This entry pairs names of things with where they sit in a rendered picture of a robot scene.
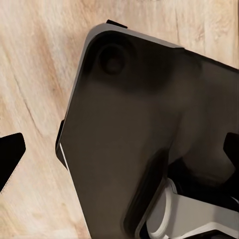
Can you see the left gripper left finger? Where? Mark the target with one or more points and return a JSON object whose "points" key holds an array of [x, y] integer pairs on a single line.
{"points": [[12, 148]]}

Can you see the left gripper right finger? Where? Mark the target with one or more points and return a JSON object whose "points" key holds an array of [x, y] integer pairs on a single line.
{"points": [[231, 148]]}

